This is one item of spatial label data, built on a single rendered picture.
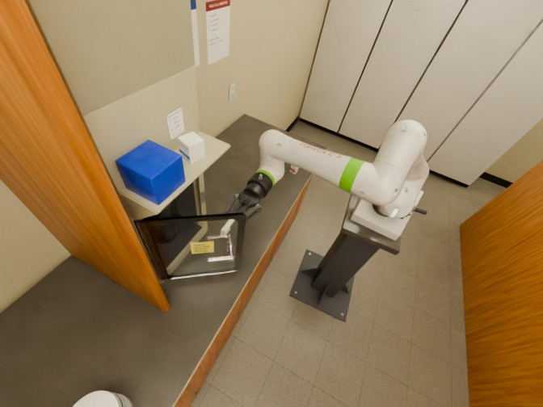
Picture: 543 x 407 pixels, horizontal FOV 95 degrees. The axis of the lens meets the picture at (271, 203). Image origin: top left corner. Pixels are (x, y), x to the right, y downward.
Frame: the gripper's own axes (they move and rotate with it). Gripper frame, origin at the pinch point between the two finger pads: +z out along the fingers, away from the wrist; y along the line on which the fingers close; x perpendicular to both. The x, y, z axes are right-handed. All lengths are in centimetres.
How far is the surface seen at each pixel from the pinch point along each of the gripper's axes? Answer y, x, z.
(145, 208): -10.8, -22.1, 19.2
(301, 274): 36, 126, -65
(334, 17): -51, -6, -292
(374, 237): 59, 34, -56
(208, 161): -8.6, -23.0, -2.3
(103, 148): -19.0, -35.1, 18.2
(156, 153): -13.0, -32.1, 10.8
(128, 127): -19.0, -36.8, 11.3
